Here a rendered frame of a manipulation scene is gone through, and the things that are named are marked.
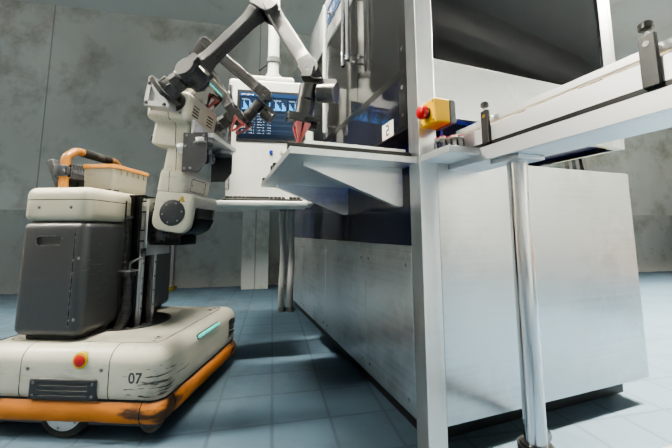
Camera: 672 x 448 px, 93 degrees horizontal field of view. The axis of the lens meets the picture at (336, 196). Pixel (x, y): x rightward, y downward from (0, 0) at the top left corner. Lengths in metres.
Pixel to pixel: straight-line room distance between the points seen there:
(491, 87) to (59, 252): 1.61
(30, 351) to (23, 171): 3.61
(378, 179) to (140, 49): 4.24
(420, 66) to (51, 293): 1.46
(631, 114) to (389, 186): 0.61
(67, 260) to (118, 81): 3.60
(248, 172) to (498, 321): 1.41
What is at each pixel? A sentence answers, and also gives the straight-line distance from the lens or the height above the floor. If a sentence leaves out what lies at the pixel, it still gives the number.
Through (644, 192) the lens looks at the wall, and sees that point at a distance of 7.29.
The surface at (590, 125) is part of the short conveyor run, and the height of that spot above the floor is 0.85.
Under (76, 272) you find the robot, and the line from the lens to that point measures 1.44.
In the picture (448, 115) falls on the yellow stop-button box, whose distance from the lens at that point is 1.00.
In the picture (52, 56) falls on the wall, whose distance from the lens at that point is 5.26.
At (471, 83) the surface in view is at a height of 1.15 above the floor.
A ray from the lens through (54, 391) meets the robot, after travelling 1.48.
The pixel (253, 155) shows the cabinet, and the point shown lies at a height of 1.09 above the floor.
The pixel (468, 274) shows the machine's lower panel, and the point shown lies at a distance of 1.10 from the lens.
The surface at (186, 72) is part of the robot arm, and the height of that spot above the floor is 1.22.
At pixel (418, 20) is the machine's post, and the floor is 1.33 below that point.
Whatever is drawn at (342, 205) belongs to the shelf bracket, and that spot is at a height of 0.77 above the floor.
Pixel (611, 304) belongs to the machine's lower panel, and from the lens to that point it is 1.63.
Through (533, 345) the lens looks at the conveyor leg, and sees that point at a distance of 0.98.
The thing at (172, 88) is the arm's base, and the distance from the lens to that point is 1.38.
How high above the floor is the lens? 0.65
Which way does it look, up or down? 6 degrees up
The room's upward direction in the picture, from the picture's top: straight up
